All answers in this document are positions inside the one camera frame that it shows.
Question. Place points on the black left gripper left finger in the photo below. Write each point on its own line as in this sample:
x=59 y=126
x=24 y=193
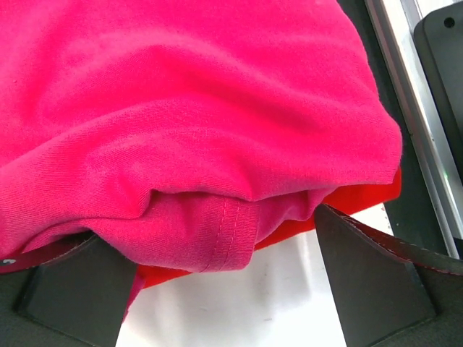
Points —
x=73 y=292

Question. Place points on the pink t shirt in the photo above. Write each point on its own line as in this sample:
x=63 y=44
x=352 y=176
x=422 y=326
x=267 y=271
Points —
x=186 y=134

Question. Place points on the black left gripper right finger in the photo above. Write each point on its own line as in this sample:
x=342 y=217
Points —
x=388 y=292

